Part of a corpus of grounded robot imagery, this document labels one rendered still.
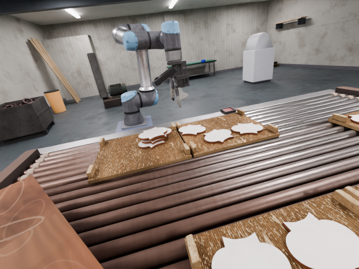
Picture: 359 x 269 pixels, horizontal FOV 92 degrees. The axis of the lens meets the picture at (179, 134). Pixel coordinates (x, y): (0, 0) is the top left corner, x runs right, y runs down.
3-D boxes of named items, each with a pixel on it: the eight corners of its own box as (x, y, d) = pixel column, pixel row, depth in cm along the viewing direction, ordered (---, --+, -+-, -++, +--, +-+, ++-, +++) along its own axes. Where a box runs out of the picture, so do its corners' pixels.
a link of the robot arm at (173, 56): (166, 51, 73) (163, 52, 81) (168, 63, 75) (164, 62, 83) (183, 49, 75) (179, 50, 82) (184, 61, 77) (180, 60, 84)
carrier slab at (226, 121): (176, 127, 103) (175, 125, 103) (238, 114, 110) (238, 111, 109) (194, 158, 72) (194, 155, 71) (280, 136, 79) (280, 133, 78)
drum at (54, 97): (64, 111, 586) (55, 90, 556) (50, 114, 579) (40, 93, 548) (69, 108, 626) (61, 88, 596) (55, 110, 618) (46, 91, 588)
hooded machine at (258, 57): (252, 84, 586) (255, 33, 521) (242, 81, 645) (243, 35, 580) (273, 80, 597) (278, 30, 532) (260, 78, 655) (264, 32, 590)
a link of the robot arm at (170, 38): (173, 23, 78) (182, 19, 71) (176, 50, 83) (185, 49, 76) (157, 24, 75) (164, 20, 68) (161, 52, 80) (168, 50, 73)
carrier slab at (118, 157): (103, 143, 97) (102, 141, 96) (174, 128, 103) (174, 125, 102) (88, 184, 65) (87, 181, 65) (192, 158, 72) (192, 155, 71)
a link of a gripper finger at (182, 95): (191, 103, 79) (186, 85, 80) (178, 105, 78) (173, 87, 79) (189, 105, 82) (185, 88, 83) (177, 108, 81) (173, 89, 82)
